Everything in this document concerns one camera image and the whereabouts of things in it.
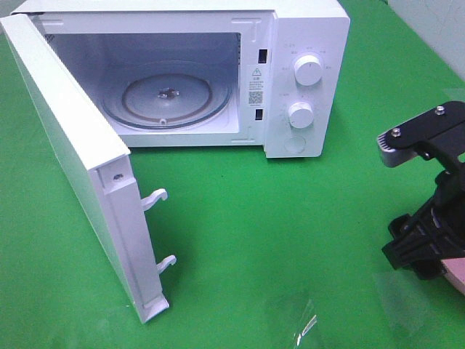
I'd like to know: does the white microwave oven body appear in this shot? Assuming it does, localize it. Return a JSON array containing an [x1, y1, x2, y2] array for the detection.
[[7, 1, 350, 158]]

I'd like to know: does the white microwave knob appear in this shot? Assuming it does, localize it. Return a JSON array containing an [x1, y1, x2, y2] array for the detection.
[[288, 102, 315, 129], [294, 55, 323, 87]]

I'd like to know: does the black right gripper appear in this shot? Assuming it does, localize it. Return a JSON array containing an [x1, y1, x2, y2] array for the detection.
[[381, 170, 464, 280]]

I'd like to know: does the white microwave door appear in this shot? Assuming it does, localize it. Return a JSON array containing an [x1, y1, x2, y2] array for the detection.
[[1, 15, 176, 322]]

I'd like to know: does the pink round plate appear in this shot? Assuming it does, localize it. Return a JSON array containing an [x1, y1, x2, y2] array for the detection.
[[441, 257, 465, 295]]

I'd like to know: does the round microwave door button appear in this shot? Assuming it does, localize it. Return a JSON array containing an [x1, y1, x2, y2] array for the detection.
[[284, 136, 307, 154]]

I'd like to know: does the clear tape piece on table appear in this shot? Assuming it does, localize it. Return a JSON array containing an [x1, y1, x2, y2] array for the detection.
[[264, 290, 320, 348]]

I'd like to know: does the glass microwave turntable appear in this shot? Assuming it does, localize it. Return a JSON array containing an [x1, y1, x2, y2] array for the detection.
[[101, 60, 238, 131]]

